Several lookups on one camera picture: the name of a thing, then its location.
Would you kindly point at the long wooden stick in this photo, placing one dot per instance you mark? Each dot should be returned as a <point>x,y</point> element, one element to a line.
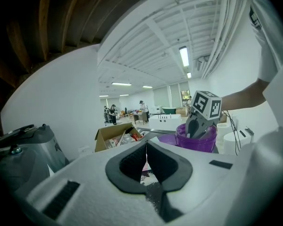
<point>126,135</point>

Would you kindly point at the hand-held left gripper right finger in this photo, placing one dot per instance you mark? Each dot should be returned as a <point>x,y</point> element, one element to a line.
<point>214,185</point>

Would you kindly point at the red plastic packet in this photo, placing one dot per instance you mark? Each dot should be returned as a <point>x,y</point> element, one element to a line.
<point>136,136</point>

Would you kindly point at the brown wooden desk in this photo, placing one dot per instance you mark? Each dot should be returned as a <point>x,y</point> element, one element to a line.
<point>140,118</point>

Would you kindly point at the dark grey appliance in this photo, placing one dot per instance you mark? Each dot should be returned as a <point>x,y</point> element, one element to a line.
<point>30,159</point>

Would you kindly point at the ceiling light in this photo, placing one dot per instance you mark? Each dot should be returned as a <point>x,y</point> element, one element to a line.
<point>121,83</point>
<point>147,87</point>
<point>184,56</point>
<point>189,75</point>

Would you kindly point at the pink detergent pouch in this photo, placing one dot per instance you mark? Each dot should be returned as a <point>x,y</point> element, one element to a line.
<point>146,168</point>

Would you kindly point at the person's white shirt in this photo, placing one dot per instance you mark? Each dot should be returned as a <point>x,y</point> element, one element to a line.
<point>271,20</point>

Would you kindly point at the dark framed window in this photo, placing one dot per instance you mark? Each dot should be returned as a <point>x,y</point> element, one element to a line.
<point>185,95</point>

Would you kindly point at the green bathtub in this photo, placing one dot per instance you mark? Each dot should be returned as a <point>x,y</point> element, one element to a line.
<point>169,110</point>

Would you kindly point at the closed cardboard box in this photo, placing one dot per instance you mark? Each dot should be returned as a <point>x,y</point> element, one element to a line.
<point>182,112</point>

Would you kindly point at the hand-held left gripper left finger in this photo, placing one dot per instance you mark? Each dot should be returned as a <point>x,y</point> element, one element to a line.
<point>85,196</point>

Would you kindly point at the person's right forearm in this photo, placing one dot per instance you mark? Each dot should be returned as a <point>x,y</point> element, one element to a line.
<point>245,98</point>

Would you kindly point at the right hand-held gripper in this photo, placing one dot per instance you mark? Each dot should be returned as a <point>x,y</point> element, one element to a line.
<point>204,105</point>

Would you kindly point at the brown wooden plank structure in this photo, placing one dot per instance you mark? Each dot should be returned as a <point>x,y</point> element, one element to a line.
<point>61,20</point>

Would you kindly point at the purple plastic bucket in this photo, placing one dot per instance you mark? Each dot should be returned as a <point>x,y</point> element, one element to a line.
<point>195,145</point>

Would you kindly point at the open cardboard box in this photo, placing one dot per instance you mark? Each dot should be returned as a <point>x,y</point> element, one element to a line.
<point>103,140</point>

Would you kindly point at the white ceiling pipes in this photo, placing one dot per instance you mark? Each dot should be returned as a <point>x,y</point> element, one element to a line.
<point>224,32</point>

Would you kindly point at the white bathtub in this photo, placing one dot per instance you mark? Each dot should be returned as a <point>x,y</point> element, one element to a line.
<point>165,122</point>

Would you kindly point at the round white toilet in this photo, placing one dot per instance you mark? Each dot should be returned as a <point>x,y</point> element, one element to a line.
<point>233,142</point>

